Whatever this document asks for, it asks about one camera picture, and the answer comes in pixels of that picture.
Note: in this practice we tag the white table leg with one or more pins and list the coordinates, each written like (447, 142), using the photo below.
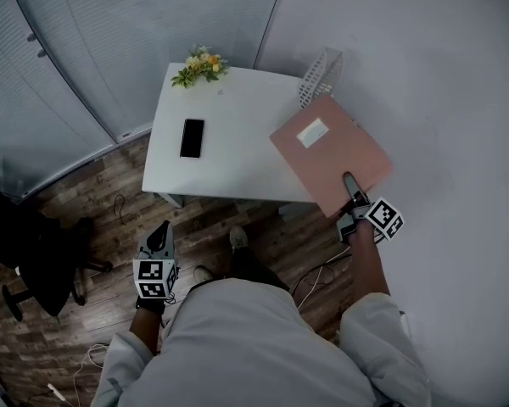
(171, 199)

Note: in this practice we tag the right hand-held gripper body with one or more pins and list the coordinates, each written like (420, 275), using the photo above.
(384, 219)

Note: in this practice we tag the person's left shoe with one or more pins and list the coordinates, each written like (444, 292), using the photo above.
(203, 274)

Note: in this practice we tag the person's white shirt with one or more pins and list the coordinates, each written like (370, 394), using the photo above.
(246, 346)

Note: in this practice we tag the pink file box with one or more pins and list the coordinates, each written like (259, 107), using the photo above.
(322, 163)

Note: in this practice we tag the black wristband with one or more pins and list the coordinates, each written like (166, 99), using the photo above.
(150, 305)

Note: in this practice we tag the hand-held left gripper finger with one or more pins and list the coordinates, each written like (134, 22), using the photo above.
(152, 244)
(164, 240)

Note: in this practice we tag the person's right leg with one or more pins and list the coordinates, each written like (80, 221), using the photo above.
(254, 269)

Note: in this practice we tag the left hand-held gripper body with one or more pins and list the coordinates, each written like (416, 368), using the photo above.
(152, 276)

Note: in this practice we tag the black smartphone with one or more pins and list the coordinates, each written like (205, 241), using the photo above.
(192, 138)

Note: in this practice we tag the person's right forearm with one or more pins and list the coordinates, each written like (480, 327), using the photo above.
(367, 269)

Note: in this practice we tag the white mesh file holder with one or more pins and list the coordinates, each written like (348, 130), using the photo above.
(318, 79)

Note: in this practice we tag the artificial flower bouquet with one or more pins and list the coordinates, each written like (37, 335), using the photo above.
(199, 68)

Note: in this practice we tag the person's shoe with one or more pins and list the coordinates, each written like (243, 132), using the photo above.
(238, 239)
(203, 274)

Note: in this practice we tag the person's right shoe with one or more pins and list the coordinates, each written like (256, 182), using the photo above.
(238, 239)

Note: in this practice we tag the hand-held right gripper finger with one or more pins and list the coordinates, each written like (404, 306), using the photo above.
(354, 191)

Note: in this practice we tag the person's left forearm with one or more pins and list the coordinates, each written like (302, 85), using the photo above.
(146, 329)

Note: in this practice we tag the round door knob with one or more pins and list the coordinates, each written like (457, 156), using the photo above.
(42, 54)
(31, 37)

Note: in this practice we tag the black office chair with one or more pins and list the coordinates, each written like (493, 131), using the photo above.
(25, 248)

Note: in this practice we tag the white stick-shaped plug bar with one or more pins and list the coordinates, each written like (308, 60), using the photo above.
(56, 390)

